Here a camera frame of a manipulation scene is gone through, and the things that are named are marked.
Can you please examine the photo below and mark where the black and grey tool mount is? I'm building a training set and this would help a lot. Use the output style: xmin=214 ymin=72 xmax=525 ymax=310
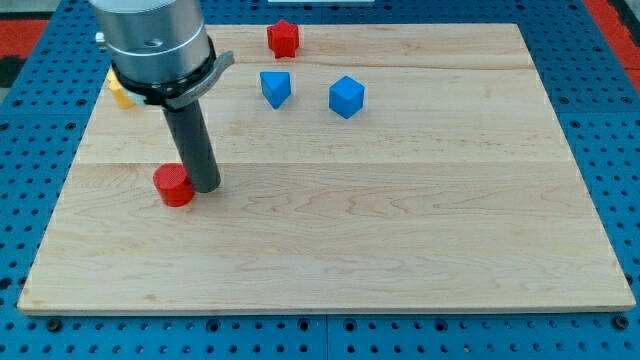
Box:
xmin=112 ymin=38 xmax=235 ymax=110

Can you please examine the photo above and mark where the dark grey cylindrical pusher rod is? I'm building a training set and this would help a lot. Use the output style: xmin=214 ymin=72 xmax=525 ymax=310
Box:
xmin=162 ymin=101 xmax=221 ymax=193

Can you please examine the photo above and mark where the red cylinder block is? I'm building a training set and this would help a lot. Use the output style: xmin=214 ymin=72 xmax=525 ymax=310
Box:
xmin=152 ymin=163 xmax=195 ymax=207

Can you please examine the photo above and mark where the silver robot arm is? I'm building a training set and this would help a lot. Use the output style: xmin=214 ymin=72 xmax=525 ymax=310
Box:
xmin=90 ymin=0 xmax=235 ymax=193

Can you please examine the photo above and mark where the light wooden board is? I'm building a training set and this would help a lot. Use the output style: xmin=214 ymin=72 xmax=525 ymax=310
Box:
xmin=18 ymin=23 xmax=636 ymax=316

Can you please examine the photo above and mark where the yellow block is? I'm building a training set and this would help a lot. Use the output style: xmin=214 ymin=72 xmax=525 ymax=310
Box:
xmin=106 ymin=69 xmax=135 ymax=109

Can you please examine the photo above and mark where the blue triangular block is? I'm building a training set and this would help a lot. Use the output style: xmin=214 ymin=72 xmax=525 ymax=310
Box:
xmin=260 ymin=71 xmax=292 ymax=109

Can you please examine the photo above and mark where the red star block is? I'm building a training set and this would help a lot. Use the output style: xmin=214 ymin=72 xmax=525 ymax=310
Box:
xmin=266 ymin=20 xmax=300 ymax=59

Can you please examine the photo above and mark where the blue cube block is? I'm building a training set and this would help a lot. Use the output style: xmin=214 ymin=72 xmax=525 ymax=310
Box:
xmin=329 ymin=76 xmax=365 ymax=119

